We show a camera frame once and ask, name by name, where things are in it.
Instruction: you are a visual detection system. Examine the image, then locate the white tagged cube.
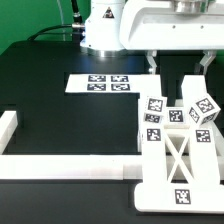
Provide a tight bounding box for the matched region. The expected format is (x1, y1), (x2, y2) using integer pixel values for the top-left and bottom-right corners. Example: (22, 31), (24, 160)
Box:
(143, 96), (167, 124)
(188, 93), (221, 127)

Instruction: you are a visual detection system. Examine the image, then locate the white chair side bar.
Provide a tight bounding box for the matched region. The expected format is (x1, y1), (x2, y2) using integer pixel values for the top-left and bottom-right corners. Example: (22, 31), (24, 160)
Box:
(0, 111), (18, 155)

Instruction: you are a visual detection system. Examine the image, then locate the grey thin cable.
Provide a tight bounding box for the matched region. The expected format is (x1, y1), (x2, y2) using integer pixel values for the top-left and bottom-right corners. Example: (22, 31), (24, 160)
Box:
(56, 0), (66, 42)

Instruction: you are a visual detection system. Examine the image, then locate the white U-shaped fence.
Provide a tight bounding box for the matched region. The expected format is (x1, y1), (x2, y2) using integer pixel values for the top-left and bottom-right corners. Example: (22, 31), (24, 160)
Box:
(0, 110), (224, 181)

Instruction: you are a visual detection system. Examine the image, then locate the white chair back part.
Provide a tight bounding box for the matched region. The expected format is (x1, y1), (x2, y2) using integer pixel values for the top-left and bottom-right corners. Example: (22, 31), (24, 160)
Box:
(134, 75), (224, 214)

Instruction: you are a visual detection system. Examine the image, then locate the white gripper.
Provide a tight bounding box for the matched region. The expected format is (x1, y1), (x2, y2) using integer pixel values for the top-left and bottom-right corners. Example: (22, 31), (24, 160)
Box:
(119, 0), (224, 75)

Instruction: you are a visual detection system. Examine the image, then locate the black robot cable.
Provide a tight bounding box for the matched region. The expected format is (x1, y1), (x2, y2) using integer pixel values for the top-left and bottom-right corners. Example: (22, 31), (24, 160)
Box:
(27, 0), (88, 42)

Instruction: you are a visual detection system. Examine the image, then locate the white base tag plate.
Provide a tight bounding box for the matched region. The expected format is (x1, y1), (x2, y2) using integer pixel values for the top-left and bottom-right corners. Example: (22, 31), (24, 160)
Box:
(65, 74), (162, 96)

